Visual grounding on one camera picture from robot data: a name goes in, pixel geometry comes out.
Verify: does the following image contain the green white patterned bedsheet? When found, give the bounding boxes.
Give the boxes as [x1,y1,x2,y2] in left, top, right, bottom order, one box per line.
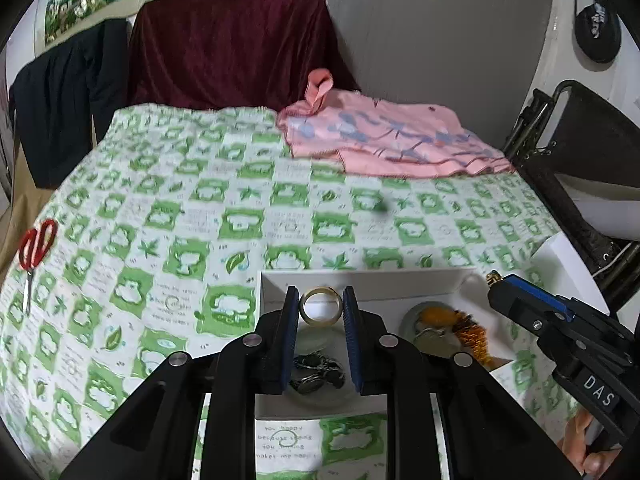
[1,104,559,479]

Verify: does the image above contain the cream yellow ring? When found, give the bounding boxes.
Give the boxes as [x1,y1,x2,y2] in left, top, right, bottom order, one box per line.
[298,286,345,328]

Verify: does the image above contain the black hanging garment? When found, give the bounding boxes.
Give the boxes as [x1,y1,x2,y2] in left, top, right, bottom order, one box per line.
[9,18,130,190]

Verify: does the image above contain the black folding chair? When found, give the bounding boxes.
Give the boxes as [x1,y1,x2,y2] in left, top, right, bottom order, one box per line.
[504,80,639,310]

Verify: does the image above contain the green jade bangle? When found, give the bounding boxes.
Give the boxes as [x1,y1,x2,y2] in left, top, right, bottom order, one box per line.
[399,301,454,342]

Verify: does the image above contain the person's right hand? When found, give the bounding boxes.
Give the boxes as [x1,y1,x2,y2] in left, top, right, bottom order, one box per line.
[558,408,622,479]

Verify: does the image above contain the dark red velvet cloth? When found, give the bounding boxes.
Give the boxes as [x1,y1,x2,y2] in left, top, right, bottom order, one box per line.
[126,0,358,110]

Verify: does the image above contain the orange amber pendant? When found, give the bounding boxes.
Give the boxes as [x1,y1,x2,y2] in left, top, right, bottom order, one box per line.
[418,306,459,330]

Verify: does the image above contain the silver ring pile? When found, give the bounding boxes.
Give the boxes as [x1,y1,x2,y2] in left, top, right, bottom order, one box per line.
[290,352,347,394]

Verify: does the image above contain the red handled scissors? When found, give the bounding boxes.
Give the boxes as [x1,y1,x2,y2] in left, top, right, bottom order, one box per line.
[17,218,58,316]

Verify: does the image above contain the white box lid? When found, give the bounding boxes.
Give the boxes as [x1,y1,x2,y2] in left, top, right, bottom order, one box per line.
[532,246,610,314]

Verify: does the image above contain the black hanging racket bag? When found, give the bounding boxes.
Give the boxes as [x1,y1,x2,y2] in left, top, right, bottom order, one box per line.
[574,0,622,65]

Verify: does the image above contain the amber bead bracelet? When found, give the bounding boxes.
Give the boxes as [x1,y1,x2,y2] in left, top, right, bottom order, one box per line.
[452,311,497,369]

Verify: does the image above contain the pale green jade pendant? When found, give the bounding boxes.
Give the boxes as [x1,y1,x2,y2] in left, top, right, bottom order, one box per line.
[413,328,463,359]

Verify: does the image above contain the pink folded cloth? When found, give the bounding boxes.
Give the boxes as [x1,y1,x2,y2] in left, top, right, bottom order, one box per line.
[277,68,513,179]

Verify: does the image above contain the white vivo phone box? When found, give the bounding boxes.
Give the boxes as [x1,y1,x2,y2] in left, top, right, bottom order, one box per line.
[256,268,515,420]

